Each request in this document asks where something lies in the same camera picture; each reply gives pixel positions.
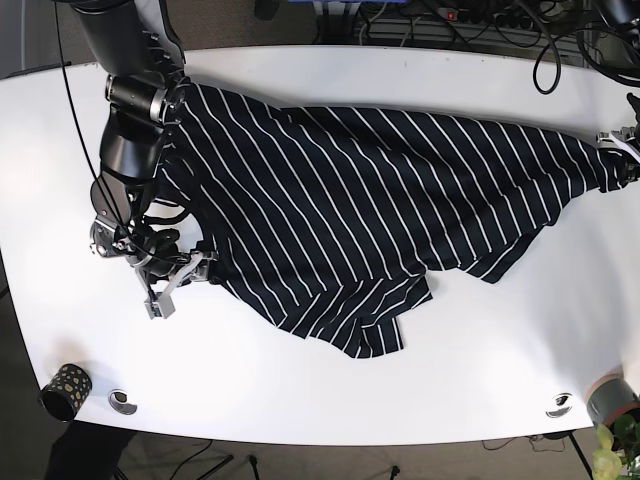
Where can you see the black white striped T-shirt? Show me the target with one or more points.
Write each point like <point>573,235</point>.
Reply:
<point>327,220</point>

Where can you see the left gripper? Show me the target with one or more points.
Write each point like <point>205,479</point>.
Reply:
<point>623,142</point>

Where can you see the right metal table grommet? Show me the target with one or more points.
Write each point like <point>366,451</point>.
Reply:
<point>560,405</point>

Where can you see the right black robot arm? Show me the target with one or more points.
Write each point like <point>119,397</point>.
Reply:
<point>146,89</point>

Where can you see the left metal table grommet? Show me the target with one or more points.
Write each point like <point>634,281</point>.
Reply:
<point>119,400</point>

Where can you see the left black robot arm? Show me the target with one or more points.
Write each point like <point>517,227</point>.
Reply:
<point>622,22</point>

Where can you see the metal table grommet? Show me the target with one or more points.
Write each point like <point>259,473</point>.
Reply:
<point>560,405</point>
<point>119,400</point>

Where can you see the grey plant pot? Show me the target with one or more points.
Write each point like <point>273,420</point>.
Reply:
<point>609,398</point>

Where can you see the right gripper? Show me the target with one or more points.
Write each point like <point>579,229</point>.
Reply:
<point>162,268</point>

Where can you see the black floral cup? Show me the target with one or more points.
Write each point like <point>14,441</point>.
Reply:
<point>63,396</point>

